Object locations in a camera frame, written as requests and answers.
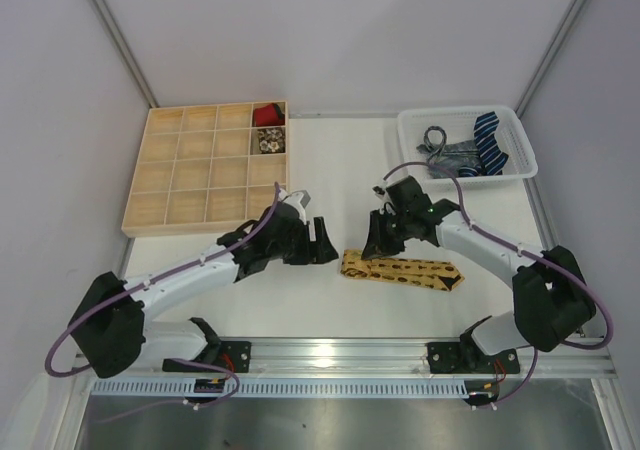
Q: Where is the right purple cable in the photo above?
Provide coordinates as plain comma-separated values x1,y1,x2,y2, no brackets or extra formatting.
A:
379,161,617,411

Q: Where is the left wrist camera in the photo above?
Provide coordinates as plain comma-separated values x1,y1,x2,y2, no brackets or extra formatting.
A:
283,190,311,212

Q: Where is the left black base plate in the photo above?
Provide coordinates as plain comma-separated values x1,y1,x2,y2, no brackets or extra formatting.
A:
162,340,252,373

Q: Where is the purple cable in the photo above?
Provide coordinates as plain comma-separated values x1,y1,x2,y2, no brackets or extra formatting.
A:
44,180,284,421
379,161,617,411

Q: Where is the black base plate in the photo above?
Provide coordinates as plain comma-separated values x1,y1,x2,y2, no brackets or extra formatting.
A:
426,340,521,375
162,340,252,373

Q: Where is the rolled red tie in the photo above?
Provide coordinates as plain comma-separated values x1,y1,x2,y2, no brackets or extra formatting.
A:
252,102,286,127

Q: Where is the white slotted cable duct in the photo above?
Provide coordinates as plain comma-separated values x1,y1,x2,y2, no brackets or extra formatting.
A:
91,377,469,399

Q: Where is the grey paisley tie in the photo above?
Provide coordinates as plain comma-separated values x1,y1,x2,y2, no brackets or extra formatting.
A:
416,126,477,179

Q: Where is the wooden compartment tray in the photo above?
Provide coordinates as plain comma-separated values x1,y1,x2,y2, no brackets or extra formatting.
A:
121,100,290,238

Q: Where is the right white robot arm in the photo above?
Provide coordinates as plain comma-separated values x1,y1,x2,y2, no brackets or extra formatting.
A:
362,177,596,357

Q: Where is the left aluminium frame post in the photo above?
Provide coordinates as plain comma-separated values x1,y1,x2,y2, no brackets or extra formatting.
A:
87,0,159,108

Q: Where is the right aluminium frame post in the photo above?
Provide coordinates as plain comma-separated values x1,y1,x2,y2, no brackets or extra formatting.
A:
515,0,590,118

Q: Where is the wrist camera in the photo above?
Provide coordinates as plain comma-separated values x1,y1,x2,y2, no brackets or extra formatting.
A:
283,190,311,212
372,185,386,199

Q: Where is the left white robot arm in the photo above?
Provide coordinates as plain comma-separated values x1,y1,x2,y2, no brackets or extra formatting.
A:
69,202,338,379

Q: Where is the blue striped tie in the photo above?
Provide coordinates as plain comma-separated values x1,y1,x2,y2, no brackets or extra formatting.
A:
457,112,509,178

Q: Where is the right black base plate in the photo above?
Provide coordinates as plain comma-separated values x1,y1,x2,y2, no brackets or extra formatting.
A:
426,340,521,375

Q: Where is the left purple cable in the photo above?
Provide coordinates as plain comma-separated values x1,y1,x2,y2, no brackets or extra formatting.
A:
44,180,284,421

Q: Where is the white plastic basket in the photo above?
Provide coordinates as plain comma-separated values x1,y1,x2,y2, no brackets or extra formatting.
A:
397,105,538,184

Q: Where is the aluminium frame post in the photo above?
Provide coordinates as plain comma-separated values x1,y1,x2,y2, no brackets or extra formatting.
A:
87,0,159,108
515,0,590,118

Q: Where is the rolled floral tie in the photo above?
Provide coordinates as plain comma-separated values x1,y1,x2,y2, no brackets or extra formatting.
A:
257,126,286,154

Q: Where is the yellow patterned tie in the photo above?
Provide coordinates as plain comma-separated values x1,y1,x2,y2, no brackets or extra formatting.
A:
340,249,465,292

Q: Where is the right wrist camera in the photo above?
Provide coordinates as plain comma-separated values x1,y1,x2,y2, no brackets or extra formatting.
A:
372,185,386,199

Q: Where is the aluminium mounting rail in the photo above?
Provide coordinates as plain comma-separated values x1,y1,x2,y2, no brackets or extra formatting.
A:
69,335,616,379

